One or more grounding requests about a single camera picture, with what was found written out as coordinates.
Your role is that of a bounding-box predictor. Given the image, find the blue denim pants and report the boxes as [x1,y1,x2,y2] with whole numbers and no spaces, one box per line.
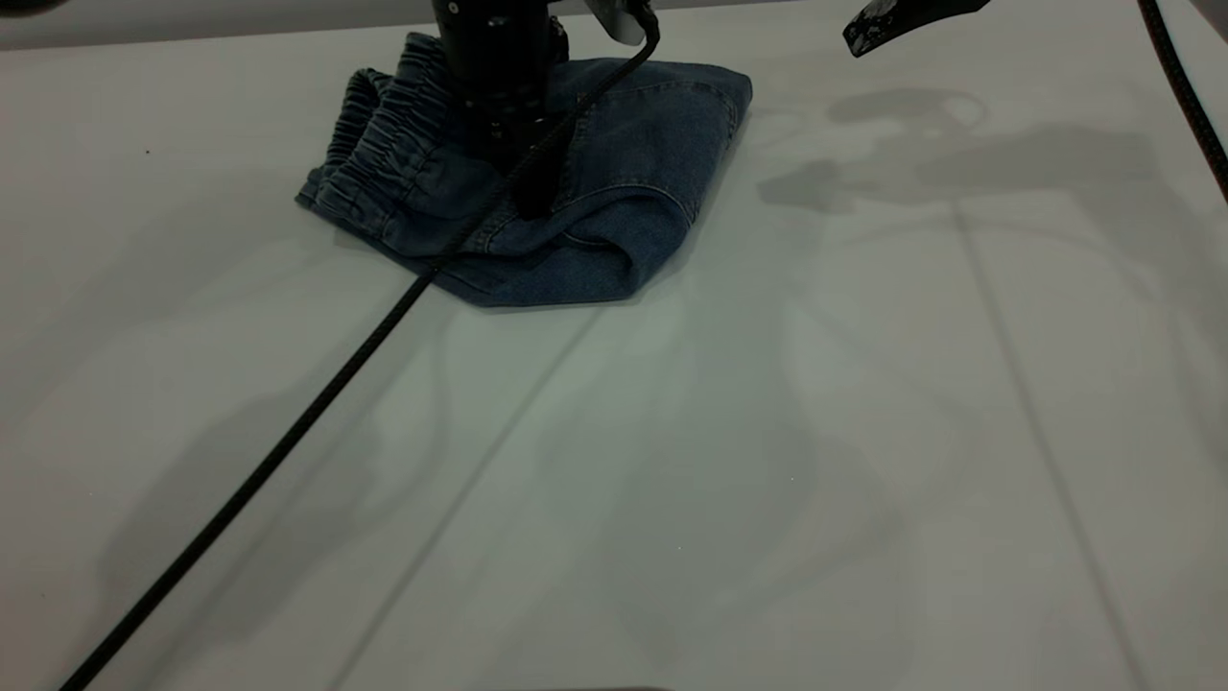
[295,32,754,308]

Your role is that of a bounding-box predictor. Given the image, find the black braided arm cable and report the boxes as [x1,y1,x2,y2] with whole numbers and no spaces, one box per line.
[1136,0,1228,204]
[58,0,665,691]

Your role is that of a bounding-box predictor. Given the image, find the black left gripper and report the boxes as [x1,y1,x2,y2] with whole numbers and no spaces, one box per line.
[432,0,569,220]

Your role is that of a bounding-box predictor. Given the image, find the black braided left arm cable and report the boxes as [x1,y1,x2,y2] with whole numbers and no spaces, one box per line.
[58,0,665,691]

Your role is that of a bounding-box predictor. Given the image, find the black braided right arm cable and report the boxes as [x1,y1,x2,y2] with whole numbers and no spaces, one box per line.
[1136,0,1228,204]

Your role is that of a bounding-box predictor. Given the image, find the speckled right gripper finger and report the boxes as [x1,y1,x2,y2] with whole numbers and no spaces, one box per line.
[843,0,991,58]

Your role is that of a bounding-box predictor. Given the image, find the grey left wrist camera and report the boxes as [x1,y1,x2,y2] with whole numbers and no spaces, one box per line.
[585,0,658,47]

